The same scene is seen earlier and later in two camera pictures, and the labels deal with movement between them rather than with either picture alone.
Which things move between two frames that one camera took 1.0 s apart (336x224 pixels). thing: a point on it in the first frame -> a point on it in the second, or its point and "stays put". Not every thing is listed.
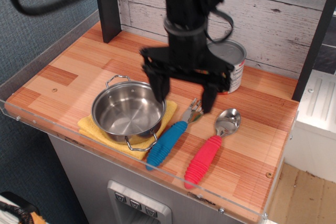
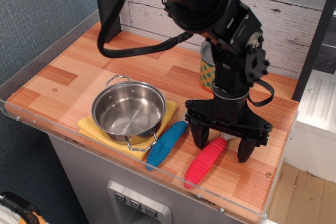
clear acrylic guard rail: x=16 y=81 stays put
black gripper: x=188 y=55 -> x=233 y=113
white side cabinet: x=312 y=146 stays put
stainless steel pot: x=127 y=110 stays put
